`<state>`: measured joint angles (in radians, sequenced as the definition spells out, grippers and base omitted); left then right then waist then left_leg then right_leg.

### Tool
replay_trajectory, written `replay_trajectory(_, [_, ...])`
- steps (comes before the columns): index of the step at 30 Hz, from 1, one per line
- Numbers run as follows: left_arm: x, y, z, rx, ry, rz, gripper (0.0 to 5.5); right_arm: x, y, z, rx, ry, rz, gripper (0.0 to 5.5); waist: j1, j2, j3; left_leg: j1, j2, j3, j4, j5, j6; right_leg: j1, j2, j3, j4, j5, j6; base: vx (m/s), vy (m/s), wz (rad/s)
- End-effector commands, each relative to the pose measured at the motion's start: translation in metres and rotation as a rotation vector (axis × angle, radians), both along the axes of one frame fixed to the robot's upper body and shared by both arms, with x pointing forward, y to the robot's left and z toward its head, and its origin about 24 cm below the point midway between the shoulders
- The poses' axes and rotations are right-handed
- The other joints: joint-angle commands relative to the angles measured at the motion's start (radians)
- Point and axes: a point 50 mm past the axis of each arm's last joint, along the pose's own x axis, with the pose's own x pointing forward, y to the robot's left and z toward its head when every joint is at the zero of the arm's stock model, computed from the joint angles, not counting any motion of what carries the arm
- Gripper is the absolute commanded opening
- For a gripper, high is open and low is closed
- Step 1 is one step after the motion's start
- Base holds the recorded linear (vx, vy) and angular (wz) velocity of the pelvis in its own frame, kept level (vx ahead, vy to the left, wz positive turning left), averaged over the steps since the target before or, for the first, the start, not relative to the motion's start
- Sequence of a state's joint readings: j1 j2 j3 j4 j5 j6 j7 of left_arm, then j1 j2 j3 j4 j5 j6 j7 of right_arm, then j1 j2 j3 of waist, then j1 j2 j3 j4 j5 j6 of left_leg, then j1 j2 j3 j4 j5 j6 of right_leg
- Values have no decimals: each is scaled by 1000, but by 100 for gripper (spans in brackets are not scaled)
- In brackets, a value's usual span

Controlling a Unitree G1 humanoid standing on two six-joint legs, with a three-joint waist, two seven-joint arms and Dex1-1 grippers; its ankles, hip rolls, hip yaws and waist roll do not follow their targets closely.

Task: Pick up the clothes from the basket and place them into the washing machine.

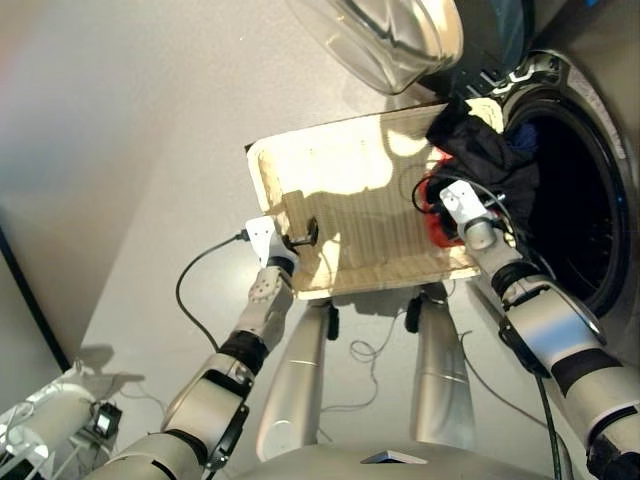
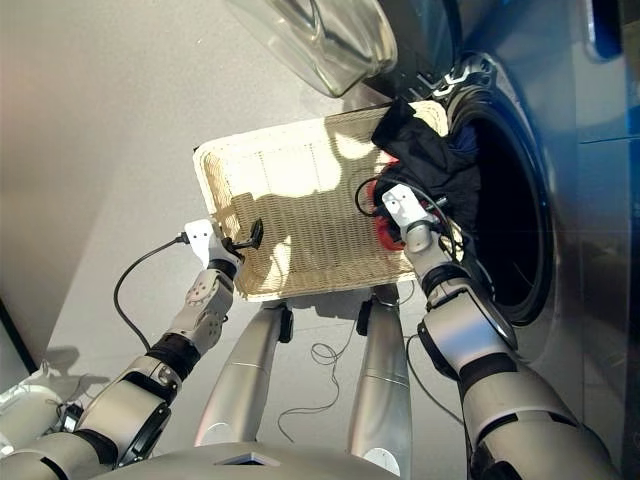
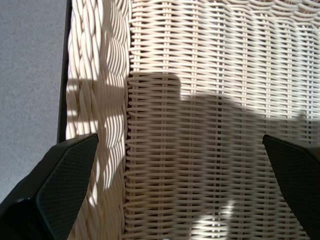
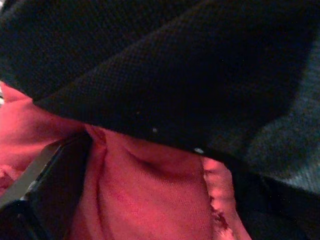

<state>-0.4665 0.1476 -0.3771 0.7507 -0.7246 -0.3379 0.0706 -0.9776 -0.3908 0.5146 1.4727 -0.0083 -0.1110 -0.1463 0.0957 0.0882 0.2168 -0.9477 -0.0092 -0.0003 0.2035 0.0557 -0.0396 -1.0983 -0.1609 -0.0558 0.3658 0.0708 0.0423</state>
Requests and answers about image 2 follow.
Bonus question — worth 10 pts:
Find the pale woven laundry basket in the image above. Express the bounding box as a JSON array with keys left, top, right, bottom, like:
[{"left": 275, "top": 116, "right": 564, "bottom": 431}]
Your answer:
[{"left": 192, "top": 99, "right": 450, "bottom": 303}]

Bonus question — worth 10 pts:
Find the black garment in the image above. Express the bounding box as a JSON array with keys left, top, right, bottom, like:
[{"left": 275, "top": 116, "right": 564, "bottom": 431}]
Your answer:
[{"left": 371, "top": 96, "right": 482, "bottom": 239}]

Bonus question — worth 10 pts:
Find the orange garment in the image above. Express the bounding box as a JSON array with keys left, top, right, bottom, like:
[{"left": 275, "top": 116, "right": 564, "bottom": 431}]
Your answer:
[{"left": 358, "top": 149, "right": 409, "bottom": 252}]

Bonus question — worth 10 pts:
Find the blue garment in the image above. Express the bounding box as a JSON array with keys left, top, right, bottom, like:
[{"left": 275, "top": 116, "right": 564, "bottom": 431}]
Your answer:
[{"left": 448, "top": 123, "right": 479, "bottom": 157}]

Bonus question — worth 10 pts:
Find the grey washing machine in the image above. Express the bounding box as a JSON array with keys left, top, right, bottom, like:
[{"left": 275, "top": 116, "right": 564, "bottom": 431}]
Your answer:
[{"left": 364, "top": 0, "right": 640, "bottom": 480}]

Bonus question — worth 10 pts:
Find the round glass washing machine door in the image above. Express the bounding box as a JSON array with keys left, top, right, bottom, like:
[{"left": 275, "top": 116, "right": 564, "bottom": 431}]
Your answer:
[{"left": 224, "top": 0, "right": 402, "bottom": 99}]

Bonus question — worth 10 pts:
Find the silver robot leg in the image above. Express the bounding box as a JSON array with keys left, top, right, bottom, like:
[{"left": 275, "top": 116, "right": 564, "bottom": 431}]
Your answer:
[
  {"left": 193, "top": 298, "right": 297, "bottom": 448},
  {"left": 348, "top": 283, "right": 415, "bottom": 476}
]

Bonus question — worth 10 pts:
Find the grey robot torso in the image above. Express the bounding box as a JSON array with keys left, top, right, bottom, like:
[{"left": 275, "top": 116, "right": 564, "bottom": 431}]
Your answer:
[{"left": 127, "top": 439, "right": 402, "bottom": 480}]

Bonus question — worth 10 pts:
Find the small black adapter box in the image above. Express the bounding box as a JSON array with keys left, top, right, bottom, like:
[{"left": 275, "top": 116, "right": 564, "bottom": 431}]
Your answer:
[{"left": 60, "top": 403, "right": 85, "bottom": 433}]

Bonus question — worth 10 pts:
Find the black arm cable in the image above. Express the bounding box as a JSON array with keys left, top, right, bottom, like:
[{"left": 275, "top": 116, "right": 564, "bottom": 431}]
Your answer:
[
  {"left": 353, "top": 173, "right": 469, "bottom": 426},
  {"left": 113, "top": 233, "right": 190, "bottom": 352}
]

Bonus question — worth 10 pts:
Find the thin grey loose wire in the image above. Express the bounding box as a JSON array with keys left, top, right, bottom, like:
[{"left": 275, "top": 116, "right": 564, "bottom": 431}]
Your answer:
[{"left": 276, "top": 319, "right": 362, "bottom": 444}]

